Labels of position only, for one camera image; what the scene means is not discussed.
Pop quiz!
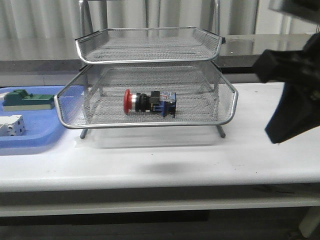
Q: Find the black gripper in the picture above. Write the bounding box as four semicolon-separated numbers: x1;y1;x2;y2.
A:
252;33;320;144

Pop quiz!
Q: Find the red emergency stop button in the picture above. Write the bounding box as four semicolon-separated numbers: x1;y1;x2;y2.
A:
123;89;177;117

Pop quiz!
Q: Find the white table leg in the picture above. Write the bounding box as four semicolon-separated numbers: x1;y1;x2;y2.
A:
298;206;320;238

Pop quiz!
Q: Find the blue plastic tray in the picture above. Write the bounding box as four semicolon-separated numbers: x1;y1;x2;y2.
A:
0;85;83;149

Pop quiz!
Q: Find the dark stone counter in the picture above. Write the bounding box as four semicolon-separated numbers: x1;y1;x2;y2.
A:
0;33;311;75

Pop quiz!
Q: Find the white circuit breaker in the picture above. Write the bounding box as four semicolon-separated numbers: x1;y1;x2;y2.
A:
0;115;26;137

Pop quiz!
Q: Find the silver mesh rack frame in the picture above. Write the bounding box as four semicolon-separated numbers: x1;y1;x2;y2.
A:
76;0;226;139

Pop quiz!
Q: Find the green knife switch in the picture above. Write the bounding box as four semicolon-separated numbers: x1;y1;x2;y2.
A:
2;89;55;112

